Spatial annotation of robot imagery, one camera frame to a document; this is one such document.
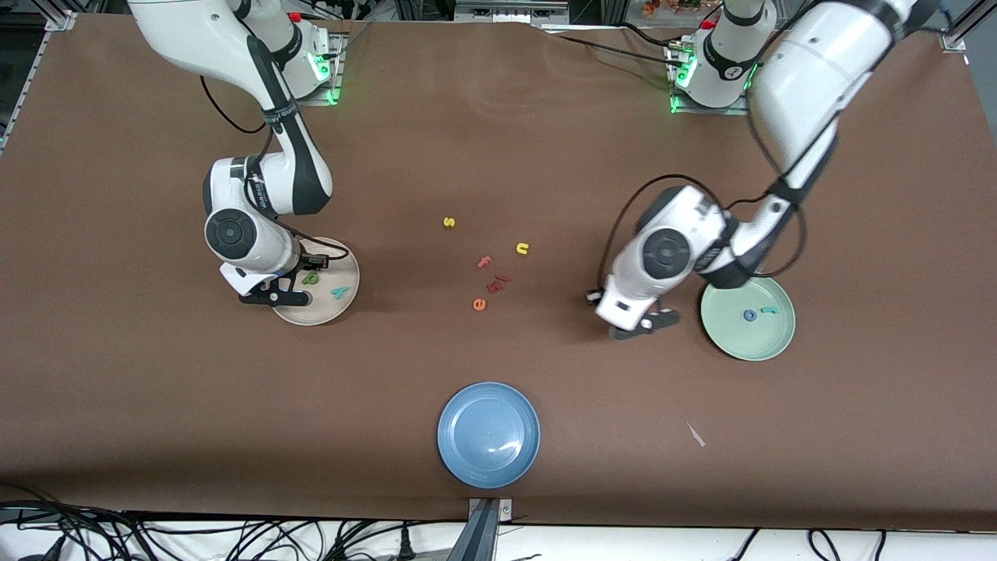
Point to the small white paper scrap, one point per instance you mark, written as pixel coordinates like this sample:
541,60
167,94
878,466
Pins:
695,435

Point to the pale green round plate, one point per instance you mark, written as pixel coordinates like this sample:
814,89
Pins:
748,343

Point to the dark red foam letter k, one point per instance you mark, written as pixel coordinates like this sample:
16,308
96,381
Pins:
495,286

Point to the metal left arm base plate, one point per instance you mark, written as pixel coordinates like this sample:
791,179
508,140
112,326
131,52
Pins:
709,111

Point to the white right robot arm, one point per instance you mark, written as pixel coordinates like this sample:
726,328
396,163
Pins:
195,31

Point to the aluminium frame corner bracket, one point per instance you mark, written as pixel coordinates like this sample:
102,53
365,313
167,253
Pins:
954,39
61,21

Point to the green foam letter d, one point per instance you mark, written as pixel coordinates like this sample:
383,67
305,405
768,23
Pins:
311,277

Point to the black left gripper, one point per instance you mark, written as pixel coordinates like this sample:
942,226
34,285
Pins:
597,300

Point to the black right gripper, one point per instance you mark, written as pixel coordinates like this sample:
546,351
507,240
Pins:
306,267

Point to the beige brown round plate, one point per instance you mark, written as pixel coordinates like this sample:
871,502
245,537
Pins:
331,312

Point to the brown table cover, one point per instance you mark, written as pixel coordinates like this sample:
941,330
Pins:
156,389

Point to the aluminium camera mount post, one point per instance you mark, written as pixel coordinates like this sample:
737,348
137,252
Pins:
483,530

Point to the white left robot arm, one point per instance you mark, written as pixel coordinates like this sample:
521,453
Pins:
818,70

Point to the blue round plate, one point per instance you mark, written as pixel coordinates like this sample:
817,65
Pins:
488,435

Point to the grey metal box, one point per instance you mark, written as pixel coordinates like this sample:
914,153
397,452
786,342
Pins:
510,9

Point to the teal foam letter y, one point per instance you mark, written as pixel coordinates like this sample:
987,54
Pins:
339,293

